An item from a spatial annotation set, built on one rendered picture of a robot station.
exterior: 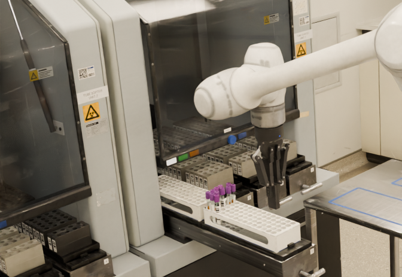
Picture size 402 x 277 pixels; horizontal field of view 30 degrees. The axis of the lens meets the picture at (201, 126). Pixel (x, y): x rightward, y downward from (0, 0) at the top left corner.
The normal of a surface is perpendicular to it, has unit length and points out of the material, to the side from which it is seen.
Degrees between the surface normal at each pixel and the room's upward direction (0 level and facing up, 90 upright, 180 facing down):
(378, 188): 0
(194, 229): 90
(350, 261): 0
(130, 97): 90
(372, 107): 90
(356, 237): 0
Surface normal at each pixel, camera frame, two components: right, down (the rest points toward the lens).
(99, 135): 0.65, 0.17
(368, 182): -0.09, -0.95
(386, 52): -0.68, 0.13
